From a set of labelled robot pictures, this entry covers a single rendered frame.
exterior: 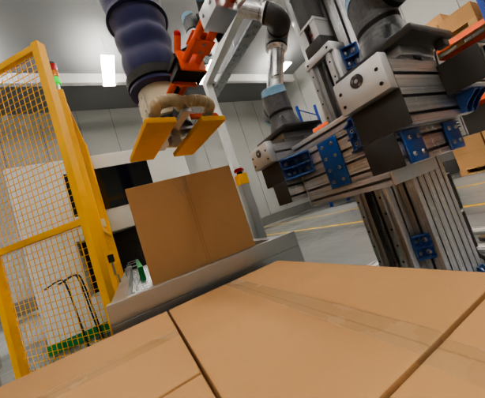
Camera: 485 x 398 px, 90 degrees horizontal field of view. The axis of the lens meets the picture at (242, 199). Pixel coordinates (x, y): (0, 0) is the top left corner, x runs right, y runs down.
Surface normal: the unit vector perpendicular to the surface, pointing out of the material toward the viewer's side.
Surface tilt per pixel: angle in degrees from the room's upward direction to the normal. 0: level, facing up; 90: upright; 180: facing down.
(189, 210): 90
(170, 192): 90
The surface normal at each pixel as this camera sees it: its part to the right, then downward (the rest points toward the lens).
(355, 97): -0.84, 0.24
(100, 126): 0.44, -0.21
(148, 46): 0.11, -0.38
